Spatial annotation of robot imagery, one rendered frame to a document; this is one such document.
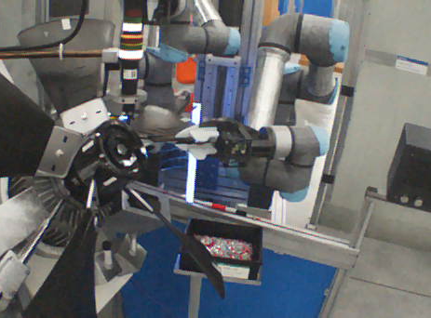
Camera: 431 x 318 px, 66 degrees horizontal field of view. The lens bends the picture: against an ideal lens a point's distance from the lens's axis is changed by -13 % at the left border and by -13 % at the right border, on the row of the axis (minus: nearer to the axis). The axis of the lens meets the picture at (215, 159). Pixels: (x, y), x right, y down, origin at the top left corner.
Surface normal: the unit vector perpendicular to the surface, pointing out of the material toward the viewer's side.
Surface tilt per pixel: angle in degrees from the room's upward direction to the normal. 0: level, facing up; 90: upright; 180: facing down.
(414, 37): 90
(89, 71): 42
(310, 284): 90
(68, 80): 47
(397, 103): 90
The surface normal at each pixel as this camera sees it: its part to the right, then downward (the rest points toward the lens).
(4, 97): 0.70, 0.18
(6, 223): 0.77, -0.40
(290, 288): -0.37, 0.36
